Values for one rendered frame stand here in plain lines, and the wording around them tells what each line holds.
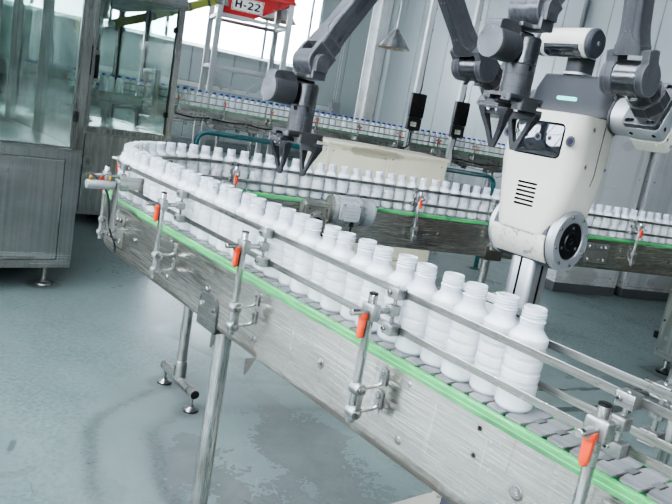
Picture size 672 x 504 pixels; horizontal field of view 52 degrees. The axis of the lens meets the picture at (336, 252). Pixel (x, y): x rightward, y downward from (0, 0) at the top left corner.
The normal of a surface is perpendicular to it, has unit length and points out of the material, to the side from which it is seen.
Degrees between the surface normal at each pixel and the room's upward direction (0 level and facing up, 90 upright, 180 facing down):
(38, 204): 90
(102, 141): 90
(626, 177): 90
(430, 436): 90
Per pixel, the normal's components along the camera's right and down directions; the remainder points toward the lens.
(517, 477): -0.79, -0.01
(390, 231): 0.33, 0.24
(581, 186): 0.55, 0.44
